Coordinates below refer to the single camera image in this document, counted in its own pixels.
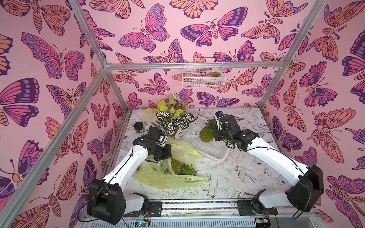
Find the pineapple with leafy crown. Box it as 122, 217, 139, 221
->
171, 159, 197, 176

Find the yellow-green plastic bag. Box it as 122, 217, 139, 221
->
135, 138, 206, 190

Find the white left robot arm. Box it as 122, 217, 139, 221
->
85, 126, 172, 225

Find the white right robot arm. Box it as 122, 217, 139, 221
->
213, 111, 324, 219

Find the black round jar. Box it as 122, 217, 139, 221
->
133, 121, 144, 134

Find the white folded cloth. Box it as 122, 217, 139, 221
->
138, 110, 158, 125

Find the white perforated plastic basket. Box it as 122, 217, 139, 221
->
175, 116, 231, 162

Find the potted plant with striped leaves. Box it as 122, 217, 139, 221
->
145, 94, 198, 136

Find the small green plant in basket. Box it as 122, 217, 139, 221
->
212, 71, 221, 78

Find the green circuit board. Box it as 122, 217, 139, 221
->
134, 220, 150, 228

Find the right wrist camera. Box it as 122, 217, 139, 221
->
215, 111, 224, 120

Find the white wire wall basket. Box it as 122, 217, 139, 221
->
181, 58, 226, 89

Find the aluminium frame rail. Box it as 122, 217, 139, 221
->
148, 199, 314, 213

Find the perforated grey cable duct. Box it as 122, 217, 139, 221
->
83, 218, 257, 228

